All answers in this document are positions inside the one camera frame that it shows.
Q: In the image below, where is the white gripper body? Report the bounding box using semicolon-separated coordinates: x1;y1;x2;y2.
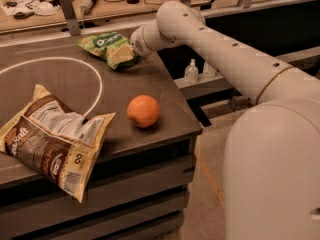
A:
130;26;154;57

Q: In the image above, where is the green rice chip bag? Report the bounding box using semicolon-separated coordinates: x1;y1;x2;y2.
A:
76;32;139;70

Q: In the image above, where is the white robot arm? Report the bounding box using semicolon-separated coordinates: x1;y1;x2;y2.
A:
131;1;320;240

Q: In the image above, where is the brown chip bag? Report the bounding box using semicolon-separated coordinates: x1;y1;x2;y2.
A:
0;85;114;201

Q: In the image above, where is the clear sanitizer bottle left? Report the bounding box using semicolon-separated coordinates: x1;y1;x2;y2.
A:
184;59;199;84

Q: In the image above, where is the clear sanitizer bottle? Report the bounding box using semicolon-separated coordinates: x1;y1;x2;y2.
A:
203;62;217;77
184;59;199;84

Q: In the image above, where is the clear sanitizer bottle right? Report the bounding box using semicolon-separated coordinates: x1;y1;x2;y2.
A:
203;62;217;77

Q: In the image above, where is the orange fruit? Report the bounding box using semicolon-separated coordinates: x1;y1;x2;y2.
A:
127;95;160;128

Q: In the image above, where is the white face mask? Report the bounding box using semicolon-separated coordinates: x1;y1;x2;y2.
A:
34;2;58;16

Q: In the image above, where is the dark wooden drawer counter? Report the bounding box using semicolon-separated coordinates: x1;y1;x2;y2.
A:
0;33;201;240

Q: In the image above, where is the handheld tool with cable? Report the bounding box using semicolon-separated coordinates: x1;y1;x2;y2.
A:
80;0;97;15

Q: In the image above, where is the grey metal bracket left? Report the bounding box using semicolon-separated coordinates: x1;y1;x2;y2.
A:
59;0;81;36

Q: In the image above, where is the grey metal ledge rail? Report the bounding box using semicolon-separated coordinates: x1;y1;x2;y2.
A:
174;46;320;99

